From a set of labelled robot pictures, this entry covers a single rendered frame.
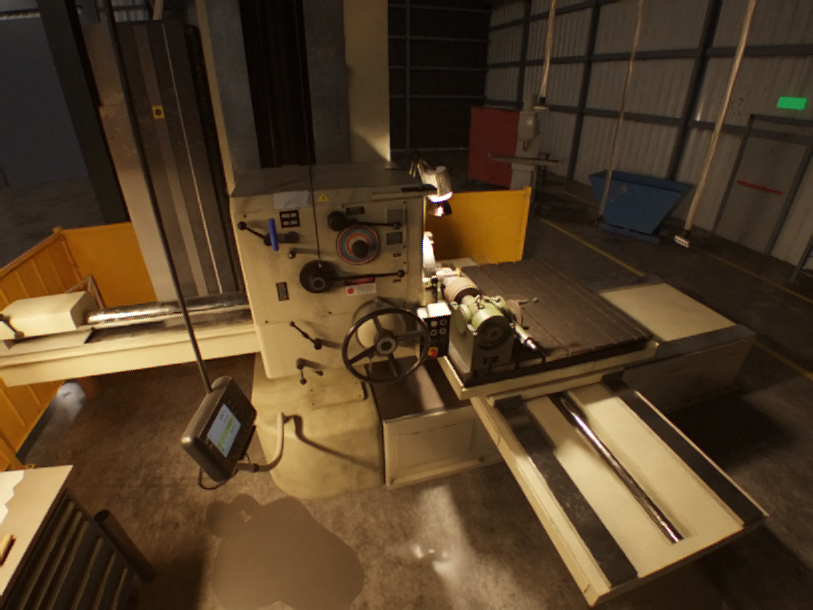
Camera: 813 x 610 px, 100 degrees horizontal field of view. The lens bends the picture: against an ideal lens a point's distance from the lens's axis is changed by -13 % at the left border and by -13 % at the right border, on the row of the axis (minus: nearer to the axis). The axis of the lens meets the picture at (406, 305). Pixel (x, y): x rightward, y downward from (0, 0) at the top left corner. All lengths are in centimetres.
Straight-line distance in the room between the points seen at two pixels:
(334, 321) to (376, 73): 126
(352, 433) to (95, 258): 323
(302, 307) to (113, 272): 313
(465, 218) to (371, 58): 265
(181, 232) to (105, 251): 226
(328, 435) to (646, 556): 159
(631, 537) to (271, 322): 176
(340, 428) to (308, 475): 41
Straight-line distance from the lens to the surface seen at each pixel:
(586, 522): 190
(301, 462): 246
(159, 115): 224
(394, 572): 248
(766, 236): 876
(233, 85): 217
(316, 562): 255
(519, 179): 792
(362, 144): 220
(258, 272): 165
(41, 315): 234
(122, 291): 469
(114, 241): 448
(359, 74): 219
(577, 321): 259
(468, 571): 250
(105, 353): 236
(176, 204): 231
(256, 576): 259
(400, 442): 245
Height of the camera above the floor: 226
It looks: 30 degrees down
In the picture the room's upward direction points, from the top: straight up
